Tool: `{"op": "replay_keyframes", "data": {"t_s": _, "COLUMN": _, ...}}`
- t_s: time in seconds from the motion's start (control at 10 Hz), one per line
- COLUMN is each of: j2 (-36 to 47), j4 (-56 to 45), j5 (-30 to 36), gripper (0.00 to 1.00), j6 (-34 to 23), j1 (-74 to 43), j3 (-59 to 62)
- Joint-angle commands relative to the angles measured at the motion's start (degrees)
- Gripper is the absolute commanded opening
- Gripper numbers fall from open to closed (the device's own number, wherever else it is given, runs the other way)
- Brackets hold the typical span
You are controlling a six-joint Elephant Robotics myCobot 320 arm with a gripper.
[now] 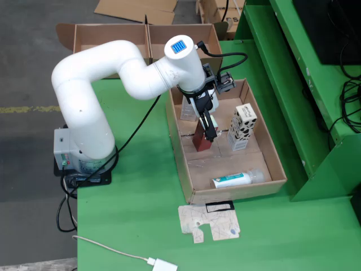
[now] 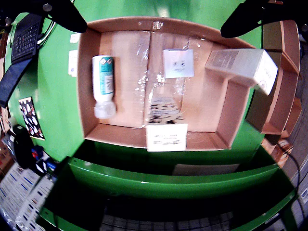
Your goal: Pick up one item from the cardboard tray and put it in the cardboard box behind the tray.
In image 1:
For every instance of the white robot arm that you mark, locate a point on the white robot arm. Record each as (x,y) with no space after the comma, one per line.
(84,113)

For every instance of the dark red tall carton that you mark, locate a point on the dark red tall carton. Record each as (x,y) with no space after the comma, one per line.
(200,141)

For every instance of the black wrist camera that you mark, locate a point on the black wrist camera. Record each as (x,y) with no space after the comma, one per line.
(225,82)

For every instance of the white power adapter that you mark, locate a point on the white power adapter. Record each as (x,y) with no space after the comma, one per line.
(166,266)

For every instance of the white tall carton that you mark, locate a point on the white tall carton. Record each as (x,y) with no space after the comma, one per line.
(187,113)

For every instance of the shallow cardboard tray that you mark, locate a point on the shallow cardboard tray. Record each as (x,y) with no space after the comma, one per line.
(225,163)

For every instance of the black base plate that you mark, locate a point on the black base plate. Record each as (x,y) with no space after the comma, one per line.
(104,179)

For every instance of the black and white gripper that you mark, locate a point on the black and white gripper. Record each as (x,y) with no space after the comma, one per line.
(206,101)

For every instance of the brown cardboard box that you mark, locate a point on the brown cardboard box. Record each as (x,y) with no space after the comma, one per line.
(203,34)
(107,32)

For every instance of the scribbled flat cardboard piece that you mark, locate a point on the scribbled flat cardboard piece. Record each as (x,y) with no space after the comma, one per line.
(220,223)

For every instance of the grey robot base box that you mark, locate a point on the grey robot base box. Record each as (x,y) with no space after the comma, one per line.
(60,146)

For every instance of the black monitor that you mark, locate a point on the black monitor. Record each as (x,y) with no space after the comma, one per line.
(318,28)

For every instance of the green metal rack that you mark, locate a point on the green metal rack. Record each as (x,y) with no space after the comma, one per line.
(282,98)

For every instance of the white tube teal label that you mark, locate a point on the white tube teal label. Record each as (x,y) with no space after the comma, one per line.
(231,179)

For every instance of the cow print carton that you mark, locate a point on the cow print carton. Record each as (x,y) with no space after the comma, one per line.
(242,127)

